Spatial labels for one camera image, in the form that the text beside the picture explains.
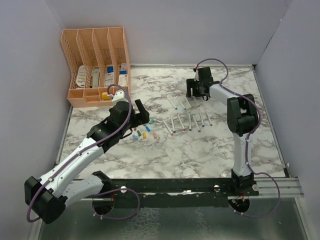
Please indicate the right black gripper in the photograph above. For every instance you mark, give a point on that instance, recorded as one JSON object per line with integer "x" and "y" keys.
{"x": 191, "y": 83}

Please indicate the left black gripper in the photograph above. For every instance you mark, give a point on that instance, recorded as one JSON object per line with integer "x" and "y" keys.
{"x": 141, "y": 118}

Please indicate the yellow capped white marker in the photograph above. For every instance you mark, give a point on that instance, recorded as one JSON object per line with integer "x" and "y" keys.
{"x": 188, "y": 103}

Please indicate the pink capped white marker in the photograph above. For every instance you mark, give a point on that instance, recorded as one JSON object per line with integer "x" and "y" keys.
{"x": 168, "y": 128}

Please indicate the dark green capped white marker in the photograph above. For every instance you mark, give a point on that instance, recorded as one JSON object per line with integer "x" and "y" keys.
{"x": 172, "y": 124}

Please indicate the brown capped white marker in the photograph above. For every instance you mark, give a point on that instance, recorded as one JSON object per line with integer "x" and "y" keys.
{"x": 208, "y": 118}

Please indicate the light blue capped white marker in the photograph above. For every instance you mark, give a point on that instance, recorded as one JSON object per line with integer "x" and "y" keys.
{"x": 181, "y": 103}

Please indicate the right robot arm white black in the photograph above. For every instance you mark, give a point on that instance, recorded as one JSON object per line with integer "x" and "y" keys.
{"x": 243, "y": 118}

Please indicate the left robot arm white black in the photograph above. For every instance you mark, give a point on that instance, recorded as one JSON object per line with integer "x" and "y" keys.
{"x": 49, "y": 195}

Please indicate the yellow small box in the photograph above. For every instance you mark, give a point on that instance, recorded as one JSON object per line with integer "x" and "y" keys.
{"x": 105, "y": 96}

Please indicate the white blue box in organizer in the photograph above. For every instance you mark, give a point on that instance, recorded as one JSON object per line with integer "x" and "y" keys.
{"x": 108, "y": 76}

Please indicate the white device in organizer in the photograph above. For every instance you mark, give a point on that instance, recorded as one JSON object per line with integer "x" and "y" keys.
{"x": 95, "y": 77}

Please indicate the white remote in organizer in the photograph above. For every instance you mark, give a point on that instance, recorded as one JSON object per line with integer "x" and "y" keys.
{"x": 81, "y": 77}

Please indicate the peach plastic desk organizer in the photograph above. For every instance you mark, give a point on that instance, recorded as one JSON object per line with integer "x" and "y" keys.
{"x": 98, "y": 59}

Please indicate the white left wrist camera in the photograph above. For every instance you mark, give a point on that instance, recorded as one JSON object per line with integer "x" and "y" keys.
{"x": 119, "y": 96}

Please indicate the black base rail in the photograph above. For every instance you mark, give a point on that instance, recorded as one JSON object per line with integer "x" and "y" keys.
{"x": 175, "y": 192}

